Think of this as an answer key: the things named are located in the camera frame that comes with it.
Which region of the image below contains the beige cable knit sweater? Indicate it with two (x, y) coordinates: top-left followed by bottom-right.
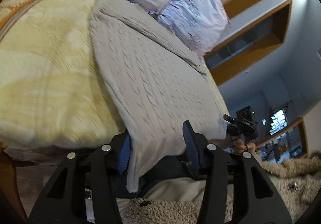
(89, 0), (228, 193)

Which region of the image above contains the person's right hand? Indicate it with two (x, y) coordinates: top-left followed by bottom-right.
(233, 139), (256, 154)

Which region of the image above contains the wooden shelf unit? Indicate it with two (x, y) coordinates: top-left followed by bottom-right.
(256, 118), (307, 163)

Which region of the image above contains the yellow patterned bedspread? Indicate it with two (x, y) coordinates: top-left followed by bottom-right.
(0, 0), (230, 151)

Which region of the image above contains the right floral pillow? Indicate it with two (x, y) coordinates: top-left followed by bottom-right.
(157, 0), (229, 57)

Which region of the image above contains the wooden window frame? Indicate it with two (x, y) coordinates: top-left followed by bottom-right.
(205, 0), (293, 85)

